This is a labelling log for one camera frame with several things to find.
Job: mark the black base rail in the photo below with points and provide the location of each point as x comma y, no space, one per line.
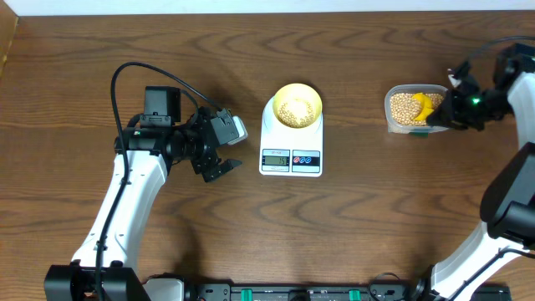
292,292

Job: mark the soybeans in container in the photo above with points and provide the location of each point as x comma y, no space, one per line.
404,109

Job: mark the yellow scoop cup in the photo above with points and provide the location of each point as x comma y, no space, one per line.
426,106

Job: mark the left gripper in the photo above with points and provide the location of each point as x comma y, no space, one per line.
207,146

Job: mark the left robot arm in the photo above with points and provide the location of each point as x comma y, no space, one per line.
104,267

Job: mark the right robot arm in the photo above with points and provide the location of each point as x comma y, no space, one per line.
506,228

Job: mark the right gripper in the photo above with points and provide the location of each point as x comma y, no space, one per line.
450,114

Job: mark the white digital kitchen scale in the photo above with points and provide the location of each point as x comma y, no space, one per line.
286,151

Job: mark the clear plastic bean container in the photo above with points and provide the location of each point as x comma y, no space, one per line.
395,127

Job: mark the green tape strip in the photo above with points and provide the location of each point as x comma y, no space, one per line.
419,134

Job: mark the pale yellow bowl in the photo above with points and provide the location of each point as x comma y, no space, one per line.
298,91

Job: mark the soybeans in bowl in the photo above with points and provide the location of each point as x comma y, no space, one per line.
296,113

